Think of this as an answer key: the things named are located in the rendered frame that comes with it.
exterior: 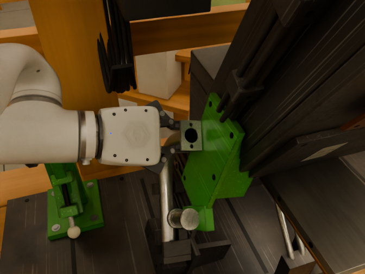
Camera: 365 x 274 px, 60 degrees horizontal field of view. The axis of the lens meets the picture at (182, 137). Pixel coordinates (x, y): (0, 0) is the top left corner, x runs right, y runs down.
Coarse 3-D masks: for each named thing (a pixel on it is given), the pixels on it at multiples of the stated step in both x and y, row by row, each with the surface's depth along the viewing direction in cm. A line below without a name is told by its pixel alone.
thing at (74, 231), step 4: (72, 216) 71; (68, 220) 71; (72, 220) 71; (72, 224) 71; (68, 228) 71; (72, 228) 70; (76, 228) 70; (68, 232) 70; (72, 232) 70; (76, 232) 70; (72, 236) 70; (76, 236) 70
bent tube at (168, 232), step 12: (180, 120) 56; (192, 120) 57; (180, 132) 56; (192, 132) 59; (168, 144) 63; (180, 144) 56; (192, 144) 56; (168, 168) 67; (168, 180) 67; (168, 192) 67; (168, 204) 66; (168, 228) 65; (168, 240) 65
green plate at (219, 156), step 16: (208, 112) 55; (208, 128) 55; (224, 128) 50; (240, 128) 47; (208, 144) 55; (224, 144) 50; (240, 144) 48; (192, 160) 61; (208, 160) 55; (224, 160) 50; (192, 176) 61; (208, 176) 55; (224, 176) 52; (240, 176) 55; (192, 192) 61; (208, 192) 55; (224, 192) 57; (240, 192) 58; (208, 208) 56
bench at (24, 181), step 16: (0, 176) 92; (16, 176) 92; (32, 176) 92; (80, 176) 92; (96, 176) 92; (0, 192) 88; (16, 192) 88; (32, 192) 88; (0, 208) 84; (0, 224) 80; (0, 240) 77; (0, 256) 74
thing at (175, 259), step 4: (156, 256) 66; (160, 256) 65; (180, 256) 64; (184, 256) 64; (188, 256) 65; (156, 260) 66; (160, 260) 64; (164, 260) 63; (168, 260) 63; (172, 260) 63; (176, 260) 63; (180, 260) 64; (184, 260) 64
